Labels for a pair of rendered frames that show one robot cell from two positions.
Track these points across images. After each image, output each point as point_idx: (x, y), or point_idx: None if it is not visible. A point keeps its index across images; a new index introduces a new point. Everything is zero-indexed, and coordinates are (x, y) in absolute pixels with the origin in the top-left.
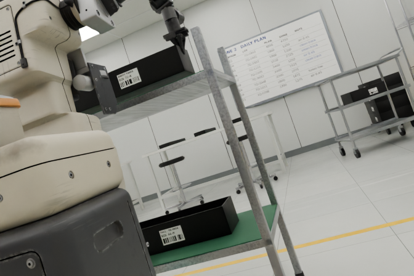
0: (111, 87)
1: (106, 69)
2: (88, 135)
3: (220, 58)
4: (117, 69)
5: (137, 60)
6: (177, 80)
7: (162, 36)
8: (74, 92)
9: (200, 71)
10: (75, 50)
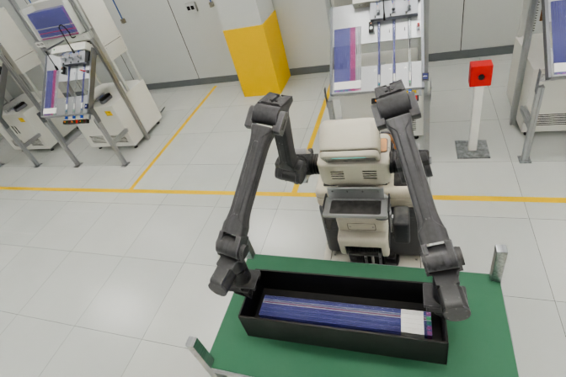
0: (324, 221)
1: (323, 214)
2: (317, 181)
3: (202, 344)
4: (335, 275)
5: (306, 273)
6: (278, 256)
7: (259, 270)
8: None
9: (258, 254)
10: (330, 184)
